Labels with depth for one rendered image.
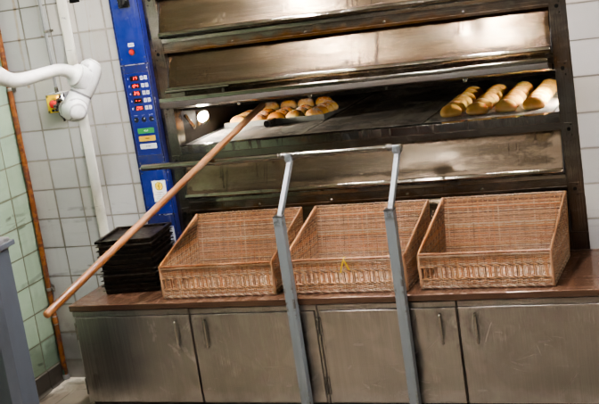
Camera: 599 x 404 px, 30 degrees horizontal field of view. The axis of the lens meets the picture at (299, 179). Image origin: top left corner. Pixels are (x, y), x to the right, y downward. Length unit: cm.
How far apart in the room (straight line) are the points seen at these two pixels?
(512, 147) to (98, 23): 206
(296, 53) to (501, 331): 156
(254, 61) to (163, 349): 137
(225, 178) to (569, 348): 183
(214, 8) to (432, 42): 104
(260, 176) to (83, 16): 116
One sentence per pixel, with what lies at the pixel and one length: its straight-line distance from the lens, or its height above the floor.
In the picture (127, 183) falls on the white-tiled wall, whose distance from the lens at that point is 558.
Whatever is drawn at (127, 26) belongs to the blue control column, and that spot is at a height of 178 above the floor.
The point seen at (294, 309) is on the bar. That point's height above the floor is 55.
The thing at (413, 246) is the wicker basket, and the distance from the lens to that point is 475.
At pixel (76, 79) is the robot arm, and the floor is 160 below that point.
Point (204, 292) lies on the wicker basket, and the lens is 498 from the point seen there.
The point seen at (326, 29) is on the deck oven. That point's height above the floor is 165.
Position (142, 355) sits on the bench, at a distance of 518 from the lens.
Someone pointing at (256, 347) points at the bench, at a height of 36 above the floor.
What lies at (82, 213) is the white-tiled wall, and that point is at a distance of 576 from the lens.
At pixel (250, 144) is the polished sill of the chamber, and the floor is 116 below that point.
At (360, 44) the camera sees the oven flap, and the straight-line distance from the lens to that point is 501.
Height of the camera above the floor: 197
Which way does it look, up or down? 11 degrees down
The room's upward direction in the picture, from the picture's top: 9 degrees counter-clockwise
